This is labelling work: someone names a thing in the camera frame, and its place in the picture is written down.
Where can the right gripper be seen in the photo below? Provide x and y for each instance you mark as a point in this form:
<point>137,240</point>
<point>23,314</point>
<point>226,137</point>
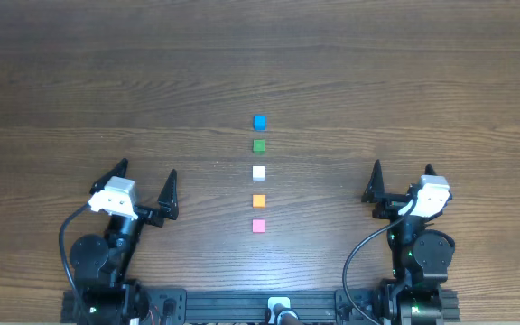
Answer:
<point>388,205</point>

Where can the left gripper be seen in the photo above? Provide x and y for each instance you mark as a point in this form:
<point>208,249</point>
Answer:
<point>151,216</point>

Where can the orange cube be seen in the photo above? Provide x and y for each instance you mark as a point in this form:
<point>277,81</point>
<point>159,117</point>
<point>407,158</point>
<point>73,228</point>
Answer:
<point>258,201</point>

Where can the green cube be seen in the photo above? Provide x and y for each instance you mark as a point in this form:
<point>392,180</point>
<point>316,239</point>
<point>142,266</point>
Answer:
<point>259,146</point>

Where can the pink cube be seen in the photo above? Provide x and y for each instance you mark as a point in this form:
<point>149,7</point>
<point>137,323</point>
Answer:
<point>258,226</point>

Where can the blue cube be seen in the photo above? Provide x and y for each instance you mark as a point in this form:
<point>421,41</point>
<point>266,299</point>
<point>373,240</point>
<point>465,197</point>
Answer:
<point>260,122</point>

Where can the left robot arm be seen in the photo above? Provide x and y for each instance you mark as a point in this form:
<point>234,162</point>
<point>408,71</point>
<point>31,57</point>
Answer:
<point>89,259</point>

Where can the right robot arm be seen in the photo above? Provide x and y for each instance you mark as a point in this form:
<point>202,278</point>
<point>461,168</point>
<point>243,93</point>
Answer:
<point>429,255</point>

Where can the white cube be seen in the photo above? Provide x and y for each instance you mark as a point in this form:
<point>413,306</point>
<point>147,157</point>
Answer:
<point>258,173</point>

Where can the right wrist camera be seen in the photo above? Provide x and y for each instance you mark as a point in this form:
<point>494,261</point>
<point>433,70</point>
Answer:
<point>429,196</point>

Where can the mounting rail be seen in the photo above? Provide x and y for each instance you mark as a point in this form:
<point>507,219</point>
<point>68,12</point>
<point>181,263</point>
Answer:
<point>237,307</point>

